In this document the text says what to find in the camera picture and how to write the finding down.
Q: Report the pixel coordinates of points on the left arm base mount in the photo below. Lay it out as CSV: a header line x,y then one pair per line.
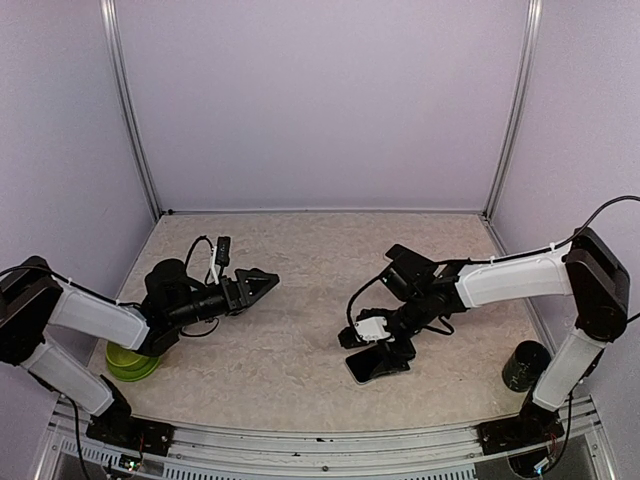
x,y
118,427

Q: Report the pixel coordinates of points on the left aluminium frame post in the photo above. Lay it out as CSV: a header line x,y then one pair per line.
x,y
108,10

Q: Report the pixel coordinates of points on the right aluminium frame post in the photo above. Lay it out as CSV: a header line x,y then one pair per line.
x,y
516,112

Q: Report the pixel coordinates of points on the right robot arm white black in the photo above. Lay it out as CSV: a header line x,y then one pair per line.
x,y
582,269

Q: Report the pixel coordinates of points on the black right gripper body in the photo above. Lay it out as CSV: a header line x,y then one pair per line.
x,y
409,316

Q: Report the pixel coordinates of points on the green saucer plate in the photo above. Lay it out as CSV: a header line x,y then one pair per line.
x,y
134,376

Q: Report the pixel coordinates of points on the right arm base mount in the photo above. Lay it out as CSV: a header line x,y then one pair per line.
x,y
531,426

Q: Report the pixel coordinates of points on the aluminium frame post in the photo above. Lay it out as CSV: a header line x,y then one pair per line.
x,y
108,10
516,112

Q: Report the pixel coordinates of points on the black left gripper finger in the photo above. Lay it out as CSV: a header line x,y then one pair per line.
x,y
238,312
253,284

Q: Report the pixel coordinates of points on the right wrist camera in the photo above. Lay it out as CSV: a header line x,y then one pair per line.
x,y
370,326

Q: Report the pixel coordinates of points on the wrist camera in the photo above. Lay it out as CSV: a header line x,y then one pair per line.
x,y
219,260
370,326

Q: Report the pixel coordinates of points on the dark green cup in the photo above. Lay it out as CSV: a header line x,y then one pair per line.
x,y
525,366

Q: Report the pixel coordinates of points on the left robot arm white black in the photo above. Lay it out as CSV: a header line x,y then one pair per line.
x,y
34,297

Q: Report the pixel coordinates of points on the aluminium front rail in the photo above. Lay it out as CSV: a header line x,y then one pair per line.
x,y
207,452

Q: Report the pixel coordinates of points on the black phone front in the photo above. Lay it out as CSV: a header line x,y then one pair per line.
x,y
361,365

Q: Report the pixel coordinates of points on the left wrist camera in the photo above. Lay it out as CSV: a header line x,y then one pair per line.
x,y
219,260

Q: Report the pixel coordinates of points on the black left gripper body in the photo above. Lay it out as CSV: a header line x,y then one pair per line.
x,y
229,301

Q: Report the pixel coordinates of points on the green bowl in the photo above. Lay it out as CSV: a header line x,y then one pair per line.
x,y
119,358

